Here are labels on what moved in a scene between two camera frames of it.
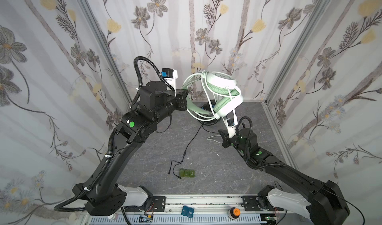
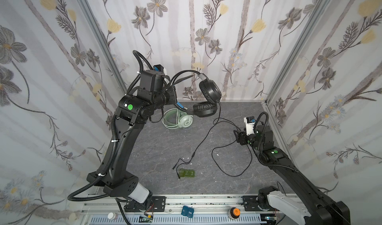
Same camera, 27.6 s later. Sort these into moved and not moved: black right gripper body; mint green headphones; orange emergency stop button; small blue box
Moved: mint green headphones; black right gripper body
Not moved: orange emergency stop button; small blue box
